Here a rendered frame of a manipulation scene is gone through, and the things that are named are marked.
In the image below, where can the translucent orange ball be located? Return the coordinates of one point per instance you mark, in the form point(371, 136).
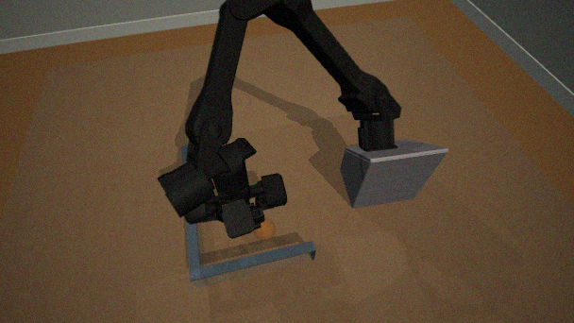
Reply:
point(267, 230)

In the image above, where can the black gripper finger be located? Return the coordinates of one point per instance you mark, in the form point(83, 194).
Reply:
point(263, 205)
point(215, 217)

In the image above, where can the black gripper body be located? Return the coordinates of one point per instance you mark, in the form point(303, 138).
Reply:
point(270, 189)

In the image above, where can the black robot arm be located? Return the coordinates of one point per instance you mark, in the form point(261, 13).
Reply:
point(209, 124)

